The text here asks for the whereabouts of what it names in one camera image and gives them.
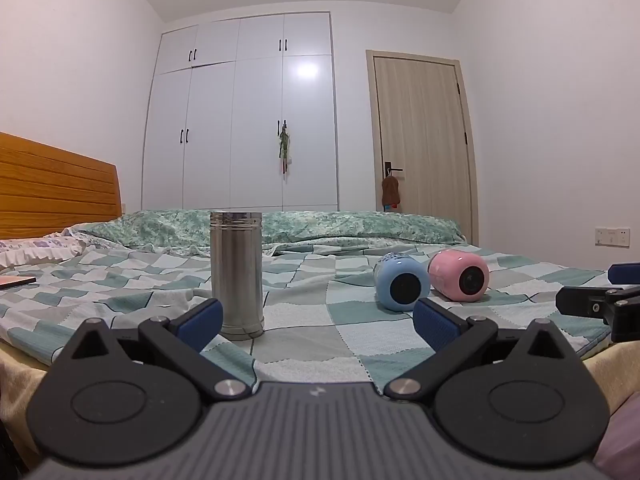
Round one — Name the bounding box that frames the floral ruffled pillow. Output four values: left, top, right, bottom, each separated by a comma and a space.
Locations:
0, 232, 92, 269

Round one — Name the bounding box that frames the wooden headboard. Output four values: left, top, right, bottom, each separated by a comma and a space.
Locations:
0, 131, 124, 240

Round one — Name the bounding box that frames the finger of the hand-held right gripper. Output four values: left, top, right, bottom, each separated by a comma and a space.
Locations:
555, 285, 640, 344
608, 262, 640, 286

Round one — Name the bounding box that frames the wooden door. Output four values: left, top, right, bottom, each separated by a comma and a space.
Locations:
366, 49, 480, 247

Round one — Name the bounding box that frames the stainless steel cup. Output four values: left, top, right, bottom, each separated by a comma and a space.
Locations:
209, 211, 265, 342

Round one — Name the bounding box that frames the pink cup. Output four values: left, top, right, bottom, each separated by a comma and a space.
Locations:
428, 250, 490, 303

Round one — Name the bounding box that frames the pink cloth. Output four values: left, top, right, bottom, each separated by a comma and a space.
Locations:
594, 407, 640, 480

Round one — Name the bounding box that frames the green hanging ornament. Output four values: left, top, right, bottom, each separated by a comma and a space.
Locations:
276, 122, 292, 176

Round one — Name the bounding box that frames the brown bag on handle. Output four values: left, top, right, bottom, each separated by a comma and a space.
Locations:
381, 176, 402, 213

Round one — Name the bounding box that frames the white wardrobe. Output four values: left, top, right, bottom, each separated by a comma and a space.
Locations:
141, 11, 340, 213

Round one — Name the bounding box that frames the yellow bed sheet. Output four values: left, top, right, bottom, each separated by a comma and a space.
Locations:
0, 342, 56, 466

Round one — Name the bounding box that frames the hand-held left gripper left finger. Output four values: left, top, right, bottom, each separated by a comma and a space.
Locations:
65, 299, 252, 403

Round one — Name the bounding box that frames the blue cup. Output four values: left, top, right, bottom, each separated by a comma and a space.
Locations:
373, 253, 432, 312

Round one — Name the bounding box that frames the green floral quilt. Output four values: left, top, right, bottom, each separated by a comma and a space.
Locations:
64, 208, 464, 252

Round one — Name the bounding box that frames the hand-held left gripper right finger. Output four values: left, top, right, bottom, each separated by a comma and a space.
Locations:
384, 298, 576, 402

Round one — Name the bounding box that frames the wall socket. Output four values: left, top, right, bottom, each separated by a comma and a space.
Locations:
594, 226, 630, 249

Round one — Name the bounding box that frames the checkered green blanket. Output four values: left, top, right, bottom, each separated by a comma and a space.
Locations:
0, 240, 626, 397

